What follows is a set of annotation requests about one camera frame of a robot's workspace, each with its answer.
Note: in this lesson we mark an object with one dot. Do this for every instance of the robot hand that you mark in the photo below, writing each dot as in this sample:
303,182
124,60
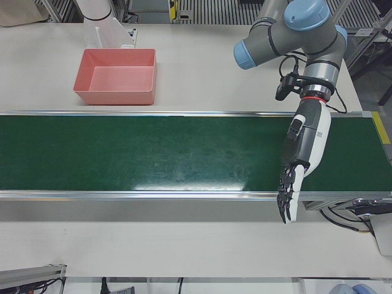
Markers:
318,134

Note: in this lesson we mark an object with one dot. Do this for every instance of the gray UR5e arm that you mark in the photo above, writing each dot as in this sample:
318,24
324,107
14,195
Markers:
291,39

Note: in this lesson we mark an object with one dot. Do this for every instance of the pink plastic box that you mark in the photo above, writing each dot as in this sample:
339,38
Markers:
122,76

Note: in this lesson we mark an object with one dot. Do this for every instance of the light blue headphones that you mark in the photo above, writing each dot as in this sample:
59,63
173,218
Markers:
361,289

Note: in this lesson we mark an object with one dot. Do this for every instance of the green conveyor belt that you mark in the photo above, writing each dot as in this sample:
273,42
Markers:
153,153

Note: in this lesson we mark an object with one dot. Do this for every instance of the aluminium extrusion bar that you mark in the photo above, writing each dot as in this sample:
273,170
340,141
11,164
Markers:
30,272

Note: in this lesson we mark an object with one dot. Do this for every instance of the beige fabric cover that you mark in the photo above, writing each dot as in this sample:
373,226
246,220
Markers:
18,12

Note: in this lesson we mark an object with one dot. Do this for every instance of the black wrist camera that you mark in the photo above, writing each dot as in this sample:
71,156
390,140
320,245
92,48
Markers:
283,87

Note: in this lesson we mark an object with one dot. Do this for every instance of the aluminium frame structure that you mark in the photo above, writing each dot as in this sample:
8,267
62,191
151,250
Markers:
386,76

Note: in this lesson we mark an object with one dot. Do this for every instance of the yellow and black post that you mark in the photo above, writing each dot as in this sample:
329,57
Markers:
174,9

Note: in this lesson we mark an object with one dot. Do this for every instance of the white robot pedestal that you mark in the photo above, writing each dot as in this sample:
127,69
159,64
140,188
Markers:
96,9

